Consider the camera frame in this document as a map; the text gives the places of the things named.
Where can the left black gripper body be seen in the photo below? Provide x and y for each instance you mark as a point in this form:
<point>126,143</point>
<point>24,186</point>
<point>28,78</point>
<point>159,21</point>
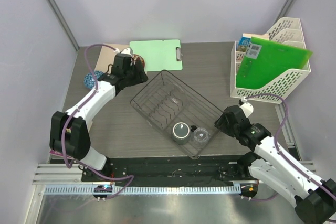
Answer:
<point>135,75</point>

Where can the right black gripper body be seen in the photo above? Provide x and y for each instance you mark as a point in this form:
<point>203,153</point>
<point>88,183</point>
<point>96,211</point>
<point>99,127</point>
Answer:
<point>223,124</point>

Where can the red floral plate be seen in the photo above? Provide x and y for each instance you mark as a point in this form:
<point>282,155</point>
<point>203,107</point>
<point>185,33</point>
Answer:
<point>138,58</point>

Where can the clear glass tumbler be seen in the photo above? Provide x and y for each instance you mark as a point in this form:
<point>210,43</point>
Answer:
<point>200,136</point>

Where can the blue patterned bowl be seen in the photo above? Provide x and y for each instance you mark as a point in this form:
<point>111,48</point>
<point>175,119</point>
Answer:
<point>89,81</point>

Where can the black wire dish rack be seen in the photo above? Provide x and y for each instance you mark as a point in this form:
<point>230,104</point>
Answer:
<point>152,104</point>

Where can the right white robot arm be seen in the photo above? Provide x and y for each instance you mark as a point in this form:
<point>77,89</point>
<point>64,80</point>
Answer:
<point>312,197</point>

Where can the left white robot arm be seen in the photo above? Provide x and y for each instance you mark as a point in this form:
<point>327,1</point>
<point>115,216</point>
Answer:
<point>69,130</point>

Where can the beige folder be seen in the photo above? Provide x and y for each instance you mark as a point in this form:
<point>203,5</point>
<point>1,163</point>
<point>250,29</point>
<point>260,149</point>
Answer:
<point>106,56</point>

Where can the green clipboard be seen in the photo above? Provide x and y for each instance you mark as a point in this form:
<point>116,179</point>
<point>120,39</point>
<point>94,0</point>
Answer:
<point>159,54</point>

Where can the grey ceramic mug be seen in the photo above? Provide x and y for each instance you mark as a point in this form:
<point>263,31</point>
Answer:
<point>181,132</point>

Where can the green plastic folder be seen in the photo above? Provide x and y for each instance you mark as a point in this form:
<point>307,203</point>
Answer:
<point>265,60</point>

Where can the blue booklet in organizer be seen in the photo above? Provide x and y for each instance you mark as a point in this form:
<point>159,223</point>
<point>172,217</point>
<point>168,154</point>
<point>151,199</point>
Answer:
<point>243,42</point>

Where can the white file organizer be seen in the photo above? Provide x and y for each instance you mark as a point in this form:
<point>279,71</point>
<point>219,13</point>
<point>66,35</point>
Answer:
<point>286,31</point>

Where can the purple treehouse book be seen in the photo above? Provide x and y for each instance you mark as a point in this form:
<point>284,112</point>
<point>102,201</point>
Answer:
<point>52,152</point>

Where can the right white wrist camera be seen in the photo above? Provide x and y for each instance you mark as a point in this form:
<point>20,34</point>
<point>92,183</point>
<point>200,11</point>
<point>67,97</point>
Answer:
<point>246,107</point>

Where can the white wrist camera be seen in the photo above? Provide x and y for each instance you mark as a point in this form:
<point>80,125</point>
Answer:
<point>246,107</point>
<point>127,51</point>

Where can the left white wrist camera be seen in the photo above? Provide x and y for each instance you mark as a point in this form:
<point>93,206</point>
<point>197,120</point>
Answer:
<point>127,51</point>

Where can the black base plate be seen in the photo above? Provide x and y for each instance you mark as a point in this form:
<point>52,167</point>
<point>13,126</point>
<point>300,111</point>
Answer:
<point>182,171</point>

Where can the white slotted cable duct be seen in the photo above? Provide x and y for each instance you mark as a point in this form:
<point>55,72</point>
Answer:
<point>106,189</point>

